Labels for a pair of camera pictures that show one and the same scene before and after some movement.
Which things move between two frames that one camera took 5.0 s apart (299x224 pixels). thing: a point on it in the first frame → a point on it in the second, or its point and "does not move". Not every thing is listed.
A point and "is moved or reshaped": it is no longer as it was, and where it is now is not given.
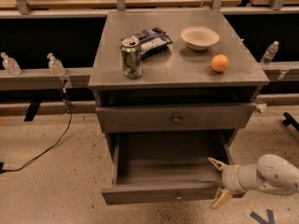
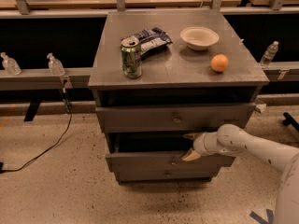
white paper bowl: [199, 38] does not move
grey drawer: [166, 167] is moved or reshaped
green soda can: [132, 59] does not move
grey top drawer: [176, 118] does not move
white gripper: [230, 178] → [200, 145]
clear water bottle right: [269, 54] does not move
